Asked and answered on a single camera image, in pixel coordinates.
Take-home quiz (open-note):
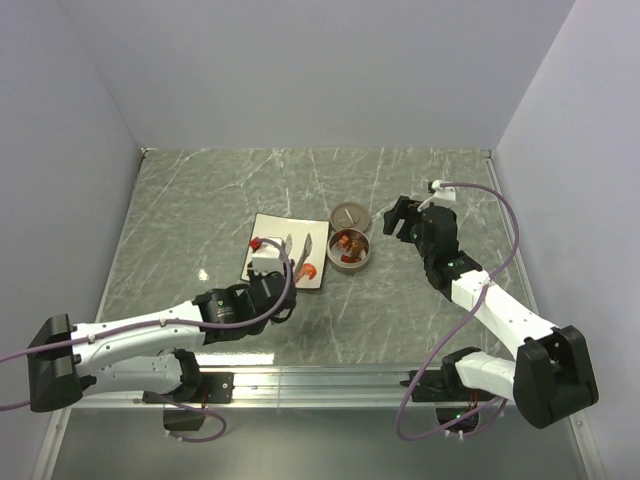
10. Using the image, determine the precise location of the round metal lunch tin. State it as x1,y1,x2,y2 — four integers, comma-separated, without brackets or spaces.
326,228,372,274

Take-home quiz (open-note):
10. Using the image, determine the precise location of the glazed pork belly piece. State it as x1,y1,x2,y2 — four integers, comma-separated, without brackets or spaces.
338,238,351,250

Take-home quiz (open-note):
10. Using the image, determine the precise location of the brown chicken drumstick piece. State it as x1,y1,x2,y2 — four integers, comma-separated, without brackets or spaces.
341,255,362,264

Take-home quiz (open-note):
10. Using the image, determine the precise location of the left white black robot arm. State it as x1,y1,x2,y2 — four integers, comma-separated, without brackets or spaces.
27,237,298,413

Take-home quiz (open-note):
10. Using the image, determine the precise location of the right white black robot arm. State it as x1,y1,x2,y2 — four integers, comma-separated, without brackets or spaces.
383,196,599,429

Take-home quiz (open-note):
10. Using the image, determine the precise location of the white square plate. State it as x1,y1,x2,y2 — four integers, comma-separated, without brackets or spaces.
240,213,329,290

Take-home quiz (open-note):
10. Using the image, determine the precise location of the orange shrimp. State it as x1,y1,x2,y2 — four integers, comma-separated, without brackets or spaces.
296,263,317,281

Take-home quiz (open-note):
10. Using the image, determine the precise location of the round taupe lid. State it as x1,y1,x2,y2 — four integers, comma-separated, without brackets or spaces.
329,201,371,232

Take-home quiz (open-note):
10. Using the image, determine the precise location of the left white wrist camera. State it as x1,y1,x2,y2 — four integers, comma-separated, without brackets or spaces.
249,237,286,275

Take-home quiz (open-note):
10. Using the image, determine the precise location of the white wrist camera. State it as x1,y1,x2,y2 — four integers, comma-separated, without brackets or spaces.
249,237,286,275
417,180,456,212

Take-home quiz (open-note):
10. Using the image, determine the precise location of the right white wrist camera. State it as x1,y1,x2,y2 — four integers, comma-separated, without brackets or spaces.
417,180,456,212

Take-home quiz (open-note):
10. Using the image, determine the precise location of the aluminium front rail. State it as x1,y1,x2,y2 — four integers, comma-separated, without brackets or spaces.
74,367,506,411

